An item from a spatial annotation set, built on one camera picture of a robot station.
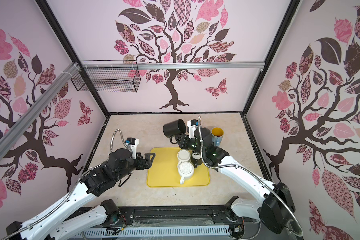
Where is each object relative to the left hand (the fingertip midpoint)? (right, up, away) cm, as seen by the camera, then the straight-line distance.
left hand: (148, 157), depth 72 cm
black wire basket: (-31, +48, +23) cm, 62 cm away
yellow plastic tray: (+5, -13, +18) cm, 23 cm away
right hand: (+14, +11, +1) cm, 17 cm away
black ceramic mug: (+14, +14, -1) cm, 20 cm away
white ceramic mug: (+19, -9, +9) cm, 23 cm away
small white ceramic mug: (+17, -2, +17) cm, 24 cm away
